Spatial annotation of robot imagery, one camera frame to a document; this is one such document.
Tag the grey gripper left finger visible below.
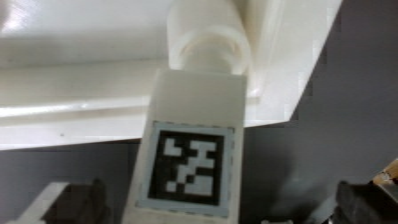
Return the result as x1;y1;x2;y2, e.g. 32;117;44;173
14;180;110;224

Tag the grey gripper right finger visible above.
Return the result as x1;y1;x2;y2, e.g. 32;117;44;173
307;159;398;224

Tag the white table leg with tag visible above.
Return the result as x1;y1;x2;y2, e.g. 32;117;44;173
122;0;248;224

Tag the white square tabletop part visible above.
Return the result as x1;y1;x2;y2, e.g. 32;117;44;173
0;0;343;150

